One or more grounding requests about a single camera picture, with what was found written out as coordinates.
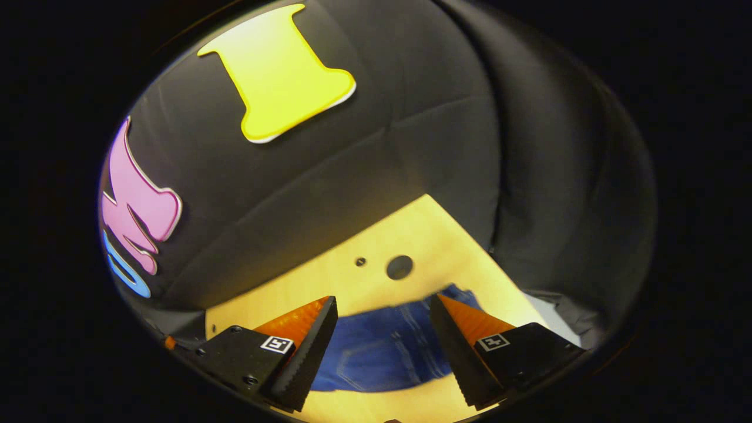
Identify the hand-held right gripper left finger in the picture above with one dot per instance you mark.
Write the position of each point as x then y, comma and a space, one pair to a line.
305, 364

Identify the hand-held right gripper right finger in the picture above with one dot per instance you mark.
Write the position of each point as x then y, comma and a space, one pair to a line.
458, 358

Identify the blue denim jeans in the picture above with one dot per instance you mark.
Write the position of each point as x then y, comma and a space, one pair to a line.
382, 352

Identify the black backdrop cloth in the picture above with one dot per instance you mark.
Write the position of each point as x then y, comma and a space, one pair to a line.
352, 194

